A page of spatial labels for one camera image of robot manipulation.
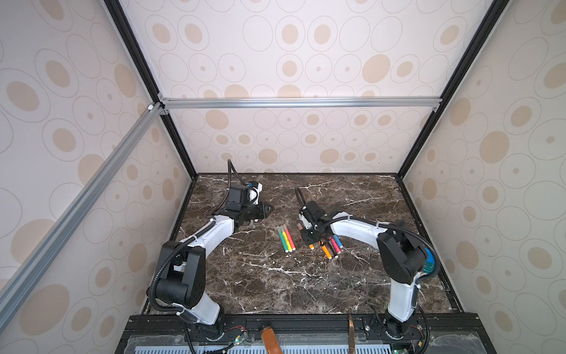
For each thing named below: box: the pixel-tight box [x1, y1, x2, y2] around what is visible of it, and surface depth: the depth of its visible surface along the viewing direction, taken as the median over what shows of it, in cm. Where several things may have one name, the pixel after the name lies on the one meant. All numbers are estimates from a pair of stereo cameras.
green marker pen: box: [276, 226, 289, 253], surface depth 96 cm
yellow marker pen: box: [279, 225, 293, 253], surface depth 96 cm
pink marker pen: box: [283, 224, 298, 251], surface depth 96 cm
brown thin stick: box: [348, 313, 356, 354], surface depth 74 cm
